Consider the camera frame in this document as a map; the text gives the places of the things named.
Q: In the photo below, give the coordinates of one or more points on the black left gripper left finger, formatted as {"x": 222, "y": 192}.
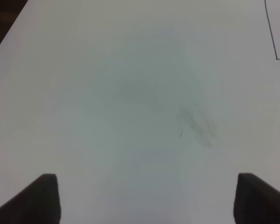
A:
{"x": 38, "y": 203}

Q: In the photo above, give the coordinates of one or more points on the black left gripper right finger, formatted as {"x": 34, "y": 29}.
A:
{"x": 256, "y": 202}

